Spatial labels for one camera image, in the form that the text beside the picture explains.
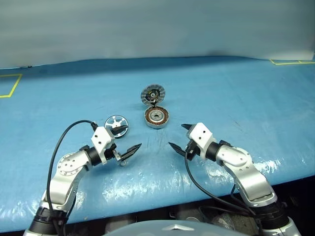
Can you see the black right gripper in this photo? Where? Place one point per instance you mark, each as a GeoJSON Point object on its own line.
{"type": "Point", "coordinates": [191, 149]}

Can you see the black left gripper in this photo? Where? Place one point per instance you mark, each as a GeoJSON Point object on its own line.
{"type": "Point", "coordinates": [113, 150]}

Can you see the silver motor end cap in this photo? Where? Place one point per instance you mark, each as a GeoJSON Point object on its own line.
{"type": "Point", "coordinates": [152, 94]}

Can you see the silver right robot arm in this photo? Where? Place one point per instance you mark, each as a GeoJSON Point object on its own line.
{"type": "Point", "coordinates": [251, 179]}

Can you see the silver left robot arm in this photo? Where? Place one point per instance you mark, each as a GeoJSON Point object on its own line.
{"type": "Point", "coordinates": [66, 169]}

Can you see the silver spoked motor rotor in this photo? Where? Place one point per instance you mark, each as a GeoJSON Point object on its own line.
{"type": "Point", "coordinates": [109, 124]}

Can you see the motor stator with copper windings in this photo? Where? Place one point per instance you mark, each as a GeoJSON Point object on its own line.
{"type": "Point", "coordinates": [156, 115]}

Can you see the blue plastic table cover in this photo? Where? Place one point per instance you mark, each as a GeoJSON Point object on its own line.
{"type": "Point", "coordinates": [221, 98]}

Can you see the grey robot torso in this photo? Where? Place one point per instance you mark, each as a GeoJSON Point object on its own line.
{"type": "Point", "coordinates": [147, 228]}

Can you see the yellow tape square outline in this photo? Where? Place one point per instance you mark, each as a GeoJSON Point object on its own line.
{"type": "Point", "coordinates": [15, 84]}
{"type": "Point", "coordinates": [290, 63]}

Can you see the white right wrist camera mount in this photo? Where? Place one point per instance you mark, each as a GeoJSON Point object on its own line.
{"type": "Point", "coordinates": [200, 137]}

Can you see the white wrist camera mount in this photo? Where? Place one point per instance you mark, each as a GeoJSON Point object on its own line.
{"type": "Point", "coordinates": [200, 137]}
{"type": "Point", "coordinates": [101, 140]}

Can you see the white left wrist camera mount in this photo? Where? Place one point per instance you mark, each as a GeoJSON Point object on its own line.
{"type": "Point", "coordinates": [101, 140]}

